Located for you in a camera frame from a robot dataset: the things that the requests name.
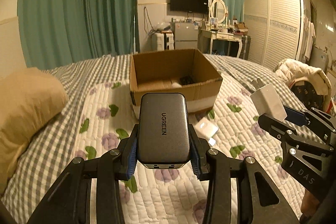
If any white plug charger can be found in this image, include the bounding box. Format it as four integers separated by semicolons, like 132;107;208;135
250;79;287;122

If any dark grey UGREEN charger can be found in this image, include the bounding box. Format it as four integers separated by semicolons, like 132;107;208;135
137;93;190;169

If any black remote control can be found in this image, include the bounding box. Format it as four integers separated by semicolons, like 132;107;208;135
179;76;195;85

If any white plastic bottle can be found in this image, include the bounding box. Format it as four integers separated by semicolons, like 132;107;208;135
171;79;182;88

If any person hand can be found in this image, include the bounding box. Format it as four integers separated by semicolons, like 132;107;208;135
299;189;320;223

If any white puffy jacket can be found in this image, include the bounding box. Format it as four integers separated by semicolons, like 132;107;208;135
274;59;331;97

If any white square charger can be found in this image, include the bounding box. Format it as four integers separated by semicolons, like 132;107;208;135
194;117;219;147

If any floral white quilt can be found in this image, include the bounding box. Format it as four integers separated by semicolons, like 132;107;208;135
74;82;298;223

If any tan pillow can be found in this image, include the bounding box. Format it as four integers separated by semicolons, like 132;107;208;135
1;68;68;194

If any brown cardboard box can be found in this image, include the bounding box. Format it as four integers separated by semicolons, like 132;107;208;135
129;49;223;117

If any white dressing table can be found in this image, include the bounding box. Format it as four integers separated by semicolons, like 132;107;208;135
198;22;243;58

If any grey checkered bed sheet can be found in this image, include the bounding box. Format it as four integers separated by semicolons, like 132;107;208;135
2;55;303;223

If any white sliding wardrobe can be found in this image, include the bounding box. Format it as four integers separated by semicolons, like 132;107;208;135
244;0;304;69

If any silver mini fridge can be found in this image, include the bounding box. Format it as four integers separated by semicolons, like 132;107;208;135
173;22;198;50

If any white oval vanity mirror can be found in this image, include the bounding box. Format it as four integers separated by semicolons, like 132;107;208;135
209;0;228;24

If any white suitcase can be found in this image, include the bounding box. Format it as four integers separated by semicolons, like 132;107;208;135
151;32;174;51

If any green curtain left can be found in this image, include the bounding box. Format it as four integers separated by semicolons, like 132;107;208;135
18;0;136;69

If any black wall television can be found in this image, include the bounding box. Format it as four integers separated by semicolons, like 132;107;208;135
170;0;209;14

